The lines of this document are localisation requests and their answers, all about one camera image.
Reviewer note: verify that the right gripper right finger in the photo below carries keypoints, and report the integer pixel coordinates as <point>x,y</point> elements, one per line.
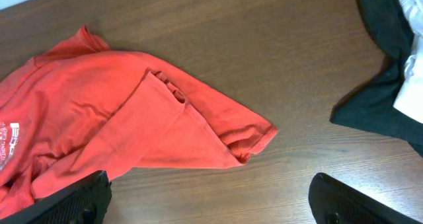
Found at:
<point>333,202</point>

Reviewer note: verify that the dark navy garment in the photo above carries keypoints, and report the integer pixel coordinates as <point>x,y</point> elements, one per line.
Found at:
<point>369,107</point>

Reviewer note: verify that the white crumpled garment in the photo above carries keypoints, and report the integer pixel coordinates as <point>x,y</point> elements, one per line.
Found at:
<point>409,98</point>

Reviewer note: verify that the red t-shirt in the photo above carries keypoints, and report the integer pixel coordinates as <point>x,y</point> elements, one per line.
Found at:
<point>82,107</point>

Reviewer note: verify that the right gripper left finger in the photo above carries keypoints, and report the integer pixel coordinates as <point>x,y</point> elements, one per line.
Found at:
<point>83,202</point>

